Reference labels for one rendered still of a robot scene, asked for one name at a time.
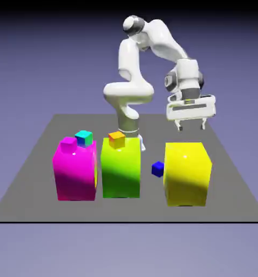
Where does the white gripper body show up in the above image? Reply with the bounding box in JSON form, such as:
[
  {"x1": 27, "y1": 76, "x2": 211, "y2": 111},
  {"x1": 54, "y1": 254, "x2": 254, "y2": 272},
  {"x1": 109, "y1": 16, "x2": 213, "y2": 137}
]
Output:
[{"x1": 166, "y1": 94, "x2": 217, "y2": 121}]

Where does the small blue cube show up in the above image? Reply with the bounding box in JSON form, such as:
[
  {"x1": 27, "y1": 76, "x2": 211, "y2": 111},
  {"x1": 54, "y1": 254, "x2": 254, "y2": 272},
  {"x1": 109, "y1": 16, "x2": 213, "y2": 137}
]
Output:
[{"x1": 151, "y1": 161, "x2": 165, "y2": 179}]

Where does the small orange cube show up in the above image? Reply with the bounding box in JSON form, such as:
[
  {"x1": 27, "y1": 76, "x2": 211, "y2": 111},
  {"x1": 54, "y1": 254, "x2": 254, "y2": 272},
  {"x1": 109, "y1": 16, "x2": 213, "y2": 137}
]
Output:
[{"x1": 108, "y1": 131, "x2": 127, "y2": 150}]

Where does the small cyan cube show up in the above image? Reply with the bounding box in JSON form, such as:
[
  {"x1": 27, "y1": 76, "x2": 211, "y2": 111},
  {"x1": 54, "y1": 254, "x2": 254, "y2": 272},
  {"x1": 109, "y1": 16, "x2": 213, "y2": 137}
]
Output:
[{"x1": 74, "y1": 130, "x2": 94, "y2": 148}]

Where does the small magenta cube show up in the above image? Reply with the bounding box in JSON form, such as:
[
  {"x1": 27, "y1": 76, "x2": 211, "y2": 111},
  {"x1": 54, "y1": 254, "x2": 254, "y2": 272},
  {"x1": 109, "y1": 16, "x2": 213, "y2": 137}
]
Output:
[{"x1": 59, "y1": 136, "x2": 78, "y2": 154}]

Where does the large yellow box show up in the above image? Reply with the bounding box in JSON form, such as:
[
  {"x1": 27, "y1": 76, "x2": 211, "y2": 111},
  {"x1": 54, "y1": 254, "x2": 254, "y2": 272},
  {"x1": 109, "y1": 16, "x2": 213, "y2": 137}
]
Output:
[{"x1": 163, "y1": 142, "x2": 213, "y2": 207}]

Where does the large lime green box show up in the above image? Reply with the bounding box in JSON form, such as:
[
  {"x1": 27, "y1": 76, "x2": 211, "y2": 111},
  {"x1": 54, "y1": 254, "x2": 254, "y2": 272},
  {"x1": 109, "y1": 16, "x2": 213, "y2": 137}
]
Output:
[{"x1": 100, "y1": 136, "x2": 142, "y2": 199}]

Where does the large magenta box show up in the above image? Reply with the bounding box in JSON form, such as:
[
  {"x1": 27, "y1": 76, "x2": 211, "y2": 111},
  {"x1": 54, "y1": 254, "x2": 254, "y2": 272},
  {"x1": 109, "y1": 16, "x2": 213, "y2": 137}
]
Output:
[{"x1": 52, "y1": 136, "x2": 98, "y2": 202}]

